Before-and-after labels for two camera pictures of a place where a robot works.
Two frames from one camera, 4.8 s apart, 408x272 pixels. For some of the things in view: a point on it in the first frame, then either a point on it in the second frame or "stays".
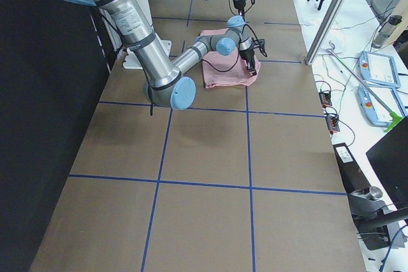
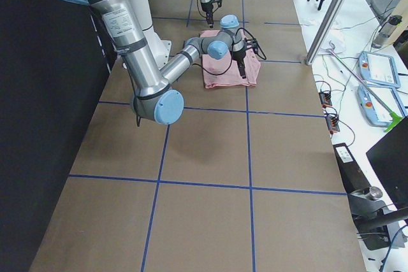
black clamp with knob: [371, 216] stays
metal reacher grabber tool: [393, 118] stays
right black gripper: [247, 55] -> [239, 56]
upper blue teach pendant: [378, 69] stays
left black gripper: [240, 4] -> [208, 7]
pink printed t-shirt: [226, 70] stays
